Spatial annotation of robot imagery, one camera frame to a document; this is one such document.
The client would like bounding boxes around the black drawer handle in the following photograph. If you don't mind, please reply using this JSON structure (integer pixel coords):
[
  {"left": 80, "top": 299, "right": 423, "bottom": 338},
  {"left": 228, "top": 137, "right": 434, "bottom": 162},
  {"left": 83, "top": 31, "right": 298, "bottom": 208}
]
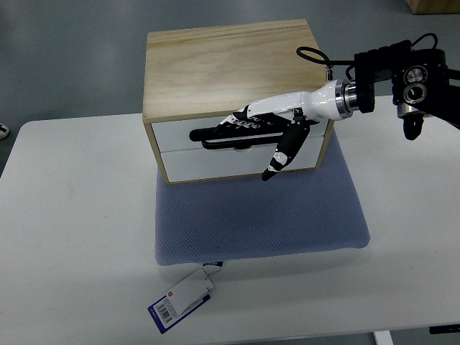
[{"left": 189, "top": 122, "right": 288, "bottom": 150}]

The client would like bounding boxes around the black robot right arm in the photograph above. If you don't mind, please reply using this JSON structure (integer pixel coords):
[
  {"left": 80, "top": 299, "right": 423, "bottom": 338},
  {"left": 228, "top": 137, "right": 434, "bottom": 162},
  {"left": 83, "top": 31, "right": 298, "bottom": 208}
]
[{"left": 354, "top": 40, "right": 459, "bottom": 140}]

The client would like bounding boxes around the white drawer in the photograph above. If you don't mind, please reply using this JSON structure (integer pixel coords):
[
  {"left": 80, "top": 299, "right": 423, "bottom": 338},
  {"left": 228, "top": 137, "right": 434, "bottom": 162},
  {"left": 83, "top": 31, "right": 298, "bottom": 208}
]
[
  {"left": 150, "top": 111, "right": 334, "bottom": 151},
  {"left": 160, "top": 135, "right": 326, "bottom": 183}
]

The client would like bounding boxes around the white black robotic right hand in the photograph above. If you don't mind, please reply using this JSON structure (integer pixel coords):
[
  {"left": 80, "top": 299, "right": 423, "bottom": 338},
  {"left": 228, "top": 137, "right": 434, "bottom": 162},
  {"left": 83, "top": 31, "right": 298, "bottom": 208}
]
[{"left": 213, "top": 80, "right": 358, "bottom": 181}]

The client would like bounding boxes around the white blue product tag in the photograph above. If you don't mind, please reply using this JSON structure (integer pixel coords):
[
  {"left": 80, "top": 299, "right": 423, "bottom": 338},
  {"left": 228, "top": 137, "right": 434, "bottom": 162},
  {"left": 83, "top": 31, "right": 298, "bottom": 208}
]
[{"left": 147, "top": 268, "right": 214, "bottom": 334}]

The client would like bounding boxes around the black object under table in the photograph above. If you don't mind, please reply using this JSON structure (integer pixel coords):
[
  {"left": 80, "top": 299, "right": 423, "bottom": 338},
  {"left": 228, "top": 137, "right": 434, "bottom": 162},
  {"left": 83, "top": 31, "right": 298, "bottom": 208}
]
[{"left": 429, "top": 324, "right": 460, "bottom": 335}]

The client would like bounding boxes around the cardboard box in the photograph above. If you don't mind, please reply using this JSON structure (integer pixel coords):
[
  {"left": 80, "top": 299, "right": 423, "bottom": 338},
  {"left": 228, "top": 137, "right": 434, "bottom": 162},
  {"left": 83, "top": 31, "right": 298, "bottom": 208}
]
[{"left": 405, "top": 0, "right": 459, "bottom": 14}]

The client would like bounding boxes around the wooden drawer cabinet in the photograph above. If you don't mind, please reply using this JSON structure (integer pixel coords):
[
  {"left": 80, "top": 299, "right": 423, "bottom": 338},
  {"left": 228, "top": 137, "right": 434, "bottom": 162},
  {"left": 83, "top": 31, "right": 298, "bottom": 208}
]
[{"left": 142, "top": 19, "right": 326, "bottom": 184}]

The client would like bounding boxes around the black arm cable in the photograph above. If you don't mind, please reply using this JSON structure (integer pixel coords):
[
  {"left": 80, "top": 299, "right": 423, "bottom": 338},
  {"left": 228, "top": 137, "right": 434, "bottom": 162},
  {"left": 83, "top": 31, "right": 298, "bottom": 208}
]
[{"left": 296, "top": 33, "right": 439, "bottom": 82}]

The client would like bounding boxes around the black white shoe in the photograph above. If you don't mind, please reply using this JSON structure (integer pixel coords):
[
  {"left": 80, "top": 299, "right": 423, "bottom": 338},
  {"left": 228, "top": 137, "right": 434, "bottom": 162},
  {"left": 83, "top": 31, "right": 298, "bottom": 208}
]
[{"left": 0, "top": 124, "right": 10, "bottom": 140}]

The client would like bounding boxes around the white table leg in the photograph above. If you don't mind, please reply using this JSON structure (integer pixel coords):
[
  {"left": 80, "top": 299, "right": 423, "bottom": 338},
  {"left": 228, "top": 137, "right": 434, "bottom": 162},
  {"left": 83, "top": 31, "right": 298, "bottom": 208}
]
[{"left": 373, "top": 331, "right": 394, "bottom": 345}]

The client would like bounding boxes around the blue mesh cushion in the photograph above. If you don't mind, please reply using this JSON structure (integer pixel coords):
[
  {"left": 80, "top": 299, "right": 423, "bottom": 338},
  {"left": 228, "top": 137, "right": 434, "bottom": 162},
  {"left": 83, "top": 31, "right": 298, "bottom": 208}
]
[{"left": 155, "top": 135, "right": 370, "bottom": 266}]

